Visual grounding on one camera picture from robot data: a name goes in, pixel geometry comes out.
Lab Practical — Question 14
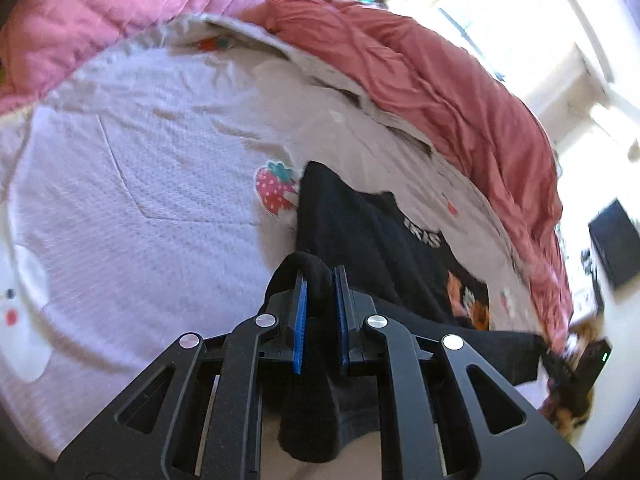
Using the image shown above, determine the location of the printed quilted bed sheet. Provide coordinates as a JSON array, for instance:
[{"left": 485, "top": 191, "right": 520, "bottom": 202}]
[{"left": 0, "top": 12, "right": 546, "bottom": 480}]

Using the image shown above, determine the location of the pink quilted pillow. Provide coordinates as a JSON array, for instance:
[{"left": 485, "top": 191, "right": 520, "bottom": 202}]
[{"left": 0, "top": 0, "right": 268, "bottom": 113}]

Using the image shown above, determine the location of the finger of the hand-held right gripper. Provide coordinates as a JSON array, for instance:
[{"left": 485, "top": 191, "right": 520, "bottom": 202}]
[{"left": 542, "top": 347, "right": 576, "bottom": 386}]

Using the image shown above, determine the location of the red duvet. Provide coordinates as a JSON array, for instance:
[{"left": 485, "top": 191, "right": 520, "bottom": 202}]
[{"left": 265, "top": 0, "right": 576, "bottom": 356}]

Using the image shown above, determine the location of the bright window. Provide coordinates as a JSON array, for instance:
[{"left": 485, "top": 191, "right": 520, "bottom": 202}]
[{"left": 435, "top": 0, "right": 616, "bottom": 86}]

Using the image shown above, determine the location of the black box on floor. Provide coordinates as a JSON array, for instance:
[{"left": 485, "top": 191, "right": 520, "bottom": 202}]
[{"left": 587, "top": 199, "right": 640, "bottom": 291}]

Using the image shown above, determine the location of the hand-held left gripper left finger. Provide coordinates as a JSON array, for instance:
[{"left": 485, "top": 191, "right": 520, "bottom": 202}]
[{"left": 55, "top": 265, "right": 308, "bottom": 480}]

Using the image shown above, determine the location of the black printed t-shirt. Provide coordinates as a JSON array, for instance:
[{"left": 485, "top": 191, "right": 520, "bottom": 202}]
[{"left": 265, "top": 160, "right": 548, "bottom": 466}]

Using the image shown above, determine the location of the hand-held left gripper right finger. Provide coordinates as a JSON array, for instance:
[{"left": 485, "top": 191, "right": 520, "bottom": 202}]
[{"left": 332, "top": 265, "right": 586, "bottom": 480}]

